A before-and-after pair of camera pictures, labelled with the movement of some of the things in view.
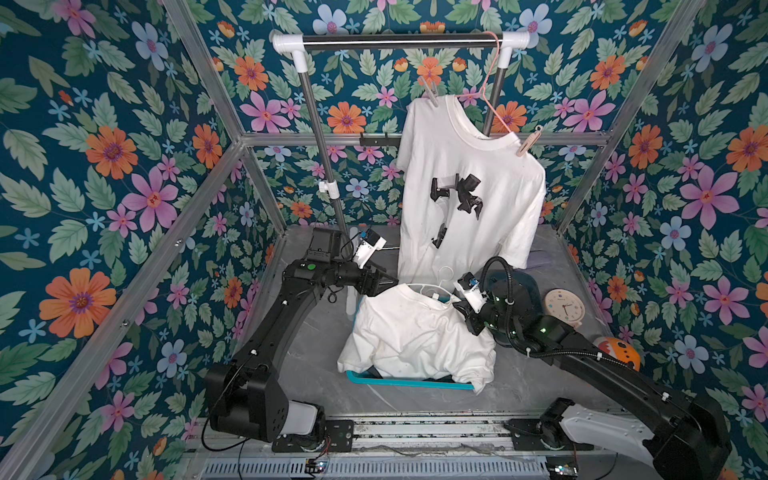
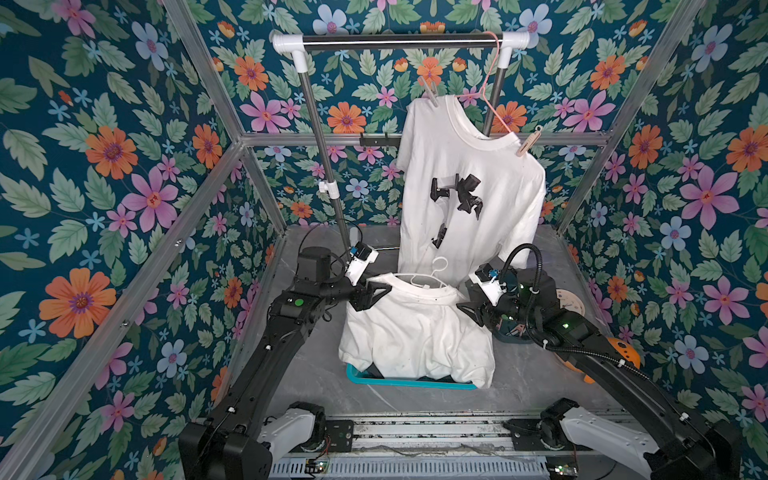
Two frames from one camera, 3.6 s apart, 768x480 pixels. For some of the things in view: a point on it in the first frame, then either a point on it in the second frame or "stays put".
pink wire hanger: x=482 y=92 stays put
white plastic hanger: x=440 y=276 → x=427 y=274
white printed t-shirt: x=469 y=201 stays put
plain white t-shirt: x=402 y=334 stays put
